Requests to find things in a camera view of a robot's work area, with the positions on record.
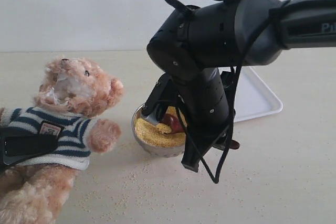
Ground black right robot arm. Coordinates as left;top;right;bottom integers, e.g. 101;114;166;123
142;0;335;150

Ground black camera cable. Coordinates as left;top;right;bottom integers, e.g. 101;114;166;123
157;0;291;184

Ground dark red wooden spoon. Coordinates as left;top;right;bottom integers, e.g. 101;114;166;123
160;113;240;150

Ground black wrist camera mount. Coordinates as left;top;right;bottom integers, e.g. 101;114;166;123
181;130;212;173

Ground stainless steel bowl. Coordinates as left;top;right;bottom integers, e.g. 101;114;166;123
131;103;185;158

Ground plush teddy bear striped sweater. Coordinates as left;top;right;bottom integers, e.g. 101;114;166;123
0;56;125;224

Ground white plastic tray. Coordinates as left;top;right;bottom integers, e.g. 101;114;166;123
234;67;283;123

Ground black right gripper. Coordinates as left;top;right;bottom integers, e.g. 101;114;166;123
143;67;229;145

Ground yellow millet grains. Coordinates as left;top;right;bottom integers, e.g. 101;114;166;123
134;105;186;148

